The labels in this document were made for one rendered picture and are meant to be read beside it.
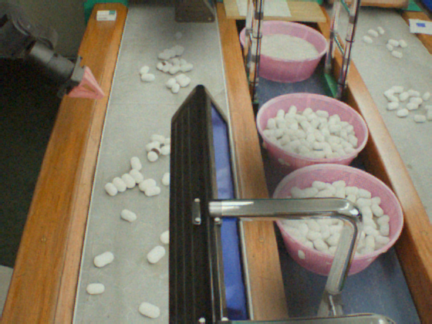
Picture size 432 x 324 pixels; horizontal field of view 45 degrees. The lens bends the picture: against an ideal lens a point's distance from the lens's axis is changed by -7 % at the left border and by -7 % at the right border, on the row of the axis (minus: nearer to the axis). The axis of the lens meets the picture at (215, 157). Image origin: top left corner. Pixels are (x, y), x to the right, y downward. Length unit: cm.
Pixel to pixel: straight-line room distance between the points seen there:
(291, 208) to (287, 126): 80
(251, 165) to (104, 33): 74
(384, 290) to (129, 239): 50
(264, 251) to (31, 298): 42
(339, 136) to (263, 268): 50
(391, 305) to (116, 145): 69
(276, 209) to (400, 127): 89
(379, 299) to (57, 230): 62
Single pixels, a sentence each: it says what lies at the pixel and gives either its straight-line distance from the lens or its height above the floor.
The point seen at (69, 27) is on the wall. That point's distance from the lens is 289.
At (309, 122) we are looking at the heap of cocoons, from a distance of 138.
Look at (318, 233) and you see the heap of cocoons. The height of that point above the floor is 74.
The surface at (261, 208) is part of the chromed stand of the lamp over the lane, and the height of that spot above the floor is 112.
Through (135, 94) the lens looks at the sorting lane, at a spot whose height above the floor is 74.
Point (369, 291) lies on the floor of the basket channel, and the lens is 109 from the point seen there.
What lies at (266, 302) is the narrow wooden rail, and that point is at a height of 76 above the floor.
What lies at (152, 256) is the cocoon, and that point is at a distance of 98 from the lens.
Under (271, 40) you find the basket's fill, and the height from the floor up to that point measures 73.
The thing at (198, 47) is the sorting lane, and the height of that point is 74.
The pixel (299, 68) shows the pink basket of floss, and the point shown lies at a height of 73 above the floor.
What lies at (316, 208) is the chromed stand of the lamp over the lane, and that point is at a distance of 57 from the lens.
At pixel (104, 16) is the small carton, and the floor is 78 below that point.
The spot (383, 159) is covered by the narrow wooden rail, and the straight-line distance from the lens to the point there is 125.
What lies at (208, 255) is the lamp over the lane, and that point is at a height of 111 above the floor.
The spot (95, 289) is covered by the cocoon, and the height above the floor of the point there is 75.
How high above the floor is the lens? 150
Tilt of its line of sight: 39 degrees down
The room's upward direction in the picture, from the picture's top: 3 degrees clockwise
